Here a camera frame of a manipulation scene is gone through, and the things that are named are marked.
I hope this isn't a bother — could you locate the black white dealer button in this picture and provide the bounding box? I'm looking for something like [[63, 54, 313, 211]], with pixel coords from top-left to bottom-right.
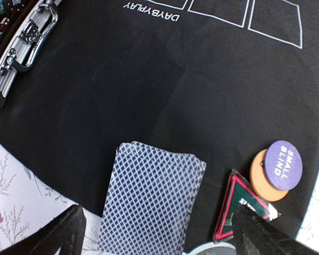
[[184, 242, 237, 255]]

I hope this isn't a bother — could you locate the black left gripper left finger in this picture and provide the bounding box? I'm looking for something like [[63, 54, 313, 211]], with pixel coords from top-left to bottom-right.
[[0, 205, 87, 255]]

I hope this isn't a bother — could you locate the triangular all in button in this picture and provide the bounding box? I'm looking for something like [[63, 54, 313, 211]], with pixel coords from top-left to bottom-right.
[[213, 169, 281, 243]]

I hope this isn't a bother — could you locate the purple small blind button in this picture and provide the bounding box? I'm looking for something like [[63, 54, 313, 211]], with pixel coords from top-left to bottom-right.
[[264, 140, 303, 191]]

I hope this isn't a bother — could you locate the green blue black chip row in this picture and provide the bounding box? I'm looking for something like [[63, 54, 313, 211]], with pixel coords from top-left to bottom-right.
[[0, 0, 24, 15]]

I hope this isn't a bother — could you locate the aluminium poker chip case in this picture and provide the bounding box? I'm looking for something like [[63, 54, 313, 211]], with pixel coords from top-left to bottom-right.
[[0, 1, 60, 108]]

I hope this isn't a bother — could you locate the black poker table mat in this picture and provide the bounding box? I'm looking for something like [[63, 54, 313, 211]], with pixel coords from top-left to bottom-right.
[[0, 1, 319, 247]]

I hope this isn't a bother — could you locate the orange big blind button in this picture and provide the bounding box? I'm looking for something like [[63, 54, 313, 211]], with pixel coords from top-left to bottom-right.
[[249, 149, 289, 202]]

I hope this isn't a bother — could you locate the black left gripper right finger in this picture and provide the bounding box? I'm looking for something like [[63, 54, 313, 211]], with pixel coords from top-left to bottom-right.
[[232, 205, 318, 255]]

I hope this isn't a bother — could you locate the blue playing card deck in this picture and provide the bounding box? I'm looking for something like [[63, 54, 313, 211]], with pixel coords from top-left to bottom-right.
[[97, 141, 206, 254]]

